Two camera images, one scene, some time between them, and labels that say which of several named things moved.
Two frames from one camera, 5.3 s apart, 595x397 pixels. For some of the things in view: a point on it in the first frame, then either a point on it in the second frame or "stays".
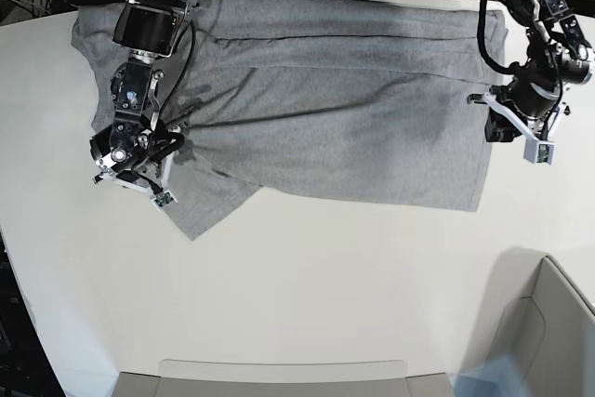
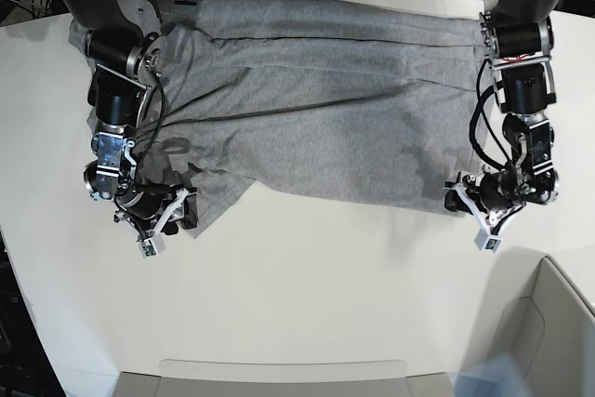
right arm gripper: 128,152 to 151,208
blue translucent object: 500,377 stays
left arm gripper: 525,102 to 493,195
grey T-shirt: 366,100 stays
